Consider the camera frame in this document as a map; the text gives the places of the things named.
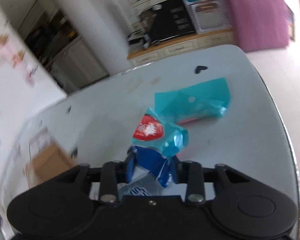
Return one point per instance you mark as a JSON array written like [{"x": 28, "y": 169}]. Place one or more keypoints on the white table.
[{"x": 190, "y": 147}]

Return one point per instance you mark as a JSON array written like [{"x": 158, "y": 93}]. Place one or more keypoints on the brown cardboard box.
[{"x": 48, "y": 163}]

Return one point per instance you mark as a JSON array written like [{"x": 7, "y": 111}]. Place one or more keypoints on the teal blue snack wrapper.
[{"x": 155, "y": 141}]

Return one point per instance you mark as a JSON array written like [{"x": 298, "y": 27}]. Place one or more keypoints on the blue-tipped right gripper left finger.
[{"x": 112, "y": 174}]

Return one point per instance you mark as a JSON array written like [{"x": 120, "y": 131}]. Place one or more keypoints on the teal torn wrapper piece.
[{"x": 208, "y": 99}]

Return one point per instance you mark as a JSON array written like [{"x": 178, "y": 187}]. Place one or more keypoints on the pink upright mattress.
[{"x": 259, "y": 24}]

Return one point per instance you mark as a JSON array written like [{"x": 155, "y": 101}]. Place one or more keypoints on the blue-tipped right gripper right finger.
[{"x": 191, "y": 174}]

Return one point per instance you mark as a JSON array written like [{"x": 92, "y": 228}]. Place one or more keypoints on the black chalkboard sign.
[{"x": 168, "y": 19}]

